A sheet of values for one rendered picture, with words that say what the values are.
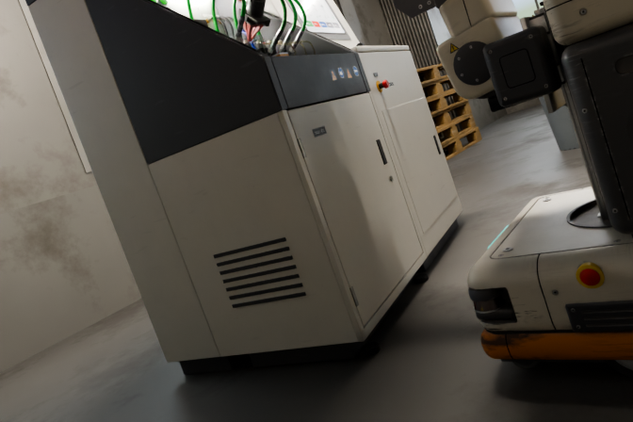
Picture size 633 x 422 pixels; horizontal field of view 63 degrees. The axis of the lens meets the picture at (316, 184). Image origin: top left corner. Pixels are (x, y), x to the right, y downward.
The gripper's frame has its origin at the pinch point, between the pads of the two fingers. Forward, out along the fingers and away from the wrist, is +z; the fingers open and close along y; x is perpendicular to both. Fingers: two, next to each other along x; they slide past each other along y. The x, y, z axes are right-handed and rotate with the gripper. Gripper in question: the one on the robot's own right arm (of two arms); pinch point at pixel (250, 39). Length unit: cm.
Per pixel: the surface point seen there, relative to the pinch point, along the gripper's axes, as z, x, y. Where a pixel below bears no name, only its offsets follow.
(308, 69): -3.8, 2.1, -30.3
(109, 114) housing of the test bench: 30, 43, 17
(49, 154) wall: 164, -4, 173
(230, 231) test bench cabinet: 43, 35, -42
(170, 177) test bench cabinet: 38, 39, -14
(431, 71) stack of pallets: 132, -393, 105
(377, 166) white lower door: 29, -24, -53
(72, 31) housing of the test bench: 11, 44, 41
